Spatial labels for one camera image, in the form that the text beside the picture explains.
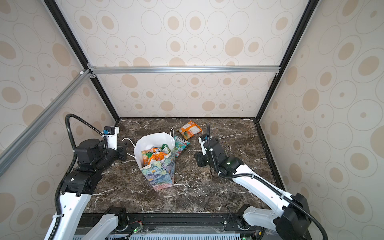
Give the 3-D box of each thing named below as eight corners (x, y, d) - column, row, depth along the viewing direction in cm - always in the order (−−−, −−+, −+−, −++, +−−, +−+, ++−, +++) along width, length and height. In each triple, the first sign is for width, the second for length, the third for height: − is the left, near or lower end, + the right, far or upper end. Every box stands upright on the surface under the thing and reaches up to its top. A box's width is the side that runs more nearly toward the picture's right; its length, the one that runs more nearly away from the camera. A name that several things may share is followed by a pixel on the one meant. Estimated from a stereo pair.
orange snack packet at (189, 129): (187, 140, 109) (187, 138, 106) (177, 131, 114) (177, 128, 112) (201, 131, 114) (201, 128, 112) (191, 123, 120) (191, 120, 117)
